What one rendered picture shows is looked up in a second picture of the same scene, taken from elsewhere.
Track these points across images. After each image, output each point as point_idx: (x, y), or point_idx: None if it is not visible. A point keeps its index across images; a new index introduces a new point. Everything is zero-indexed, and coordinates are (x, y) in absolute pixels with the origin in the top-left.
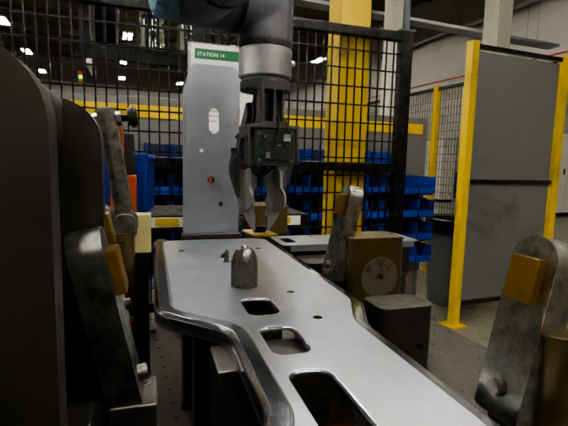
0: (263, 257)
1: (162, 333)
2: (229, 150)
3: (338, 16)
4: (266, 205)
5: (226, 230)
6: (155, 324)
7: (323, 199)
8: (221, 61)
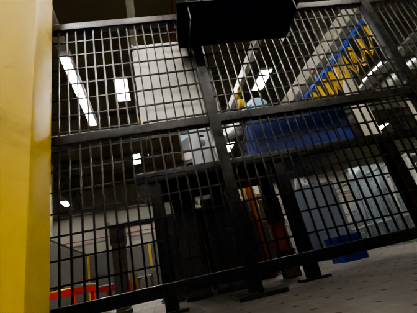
0: (200, 215)
1: (289, 284)
2: (197, 155)
3: (50, 7)
4: (196, 197)
5: (206, 198)
6: (307, 282)
7: (33, 166)
8: (177, 52)
